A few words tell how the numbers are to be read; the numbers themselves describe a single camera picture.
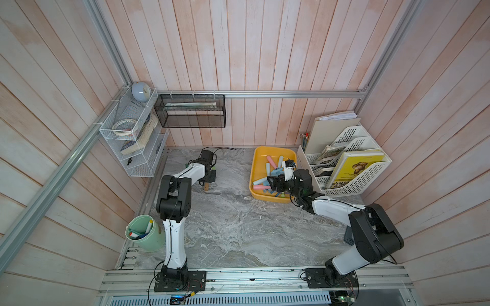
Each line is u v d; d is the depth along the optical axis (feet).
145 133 2.67
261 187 3.25
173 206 1.90
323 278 2.39
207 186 3.30
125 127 2.49
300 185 2.32
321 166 3.06
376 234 1.50
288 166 2.61
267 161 3.65
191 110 3.40
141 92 2.67
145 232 2.61
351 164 2.74
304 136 3.31
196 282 2.40
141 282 2.45
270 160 3.65
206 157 2.82
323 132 3.10
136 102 2.68
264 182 3.24
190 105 2.96
